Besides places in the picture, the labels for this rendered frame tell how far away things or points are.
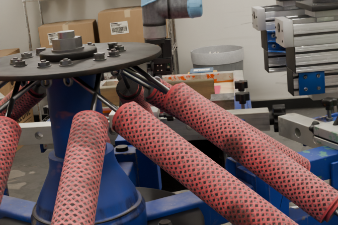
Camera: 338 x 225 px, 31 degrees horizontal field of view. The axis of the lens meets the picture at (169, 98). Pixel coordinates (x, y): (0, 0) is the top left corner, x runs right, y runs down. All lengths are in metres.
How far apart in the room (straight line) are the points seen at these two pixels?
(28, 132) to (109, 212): 0.74
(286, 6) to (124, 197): 1.69
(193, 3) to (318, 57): 0.47
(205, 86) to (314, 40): 0.40
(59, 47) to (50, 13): 4.75
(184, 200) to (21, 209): 0.30
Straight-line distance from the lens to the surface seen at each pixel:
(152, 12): 1.93
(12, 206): 1.20
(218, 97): 1.87
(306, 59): 2.09
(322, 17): 2.09
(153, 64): 1.96
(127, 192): 1.01
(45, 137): 1.67
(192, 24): 5.51
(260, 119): 1.59
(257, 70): 5.57
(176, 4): 1.93
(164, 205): 1.10
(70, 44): 0.97
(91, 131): 0.80
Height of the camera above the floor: 1.45
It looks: 13 degrees down
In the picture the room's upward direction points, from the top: 5 degrees counter-clockwise
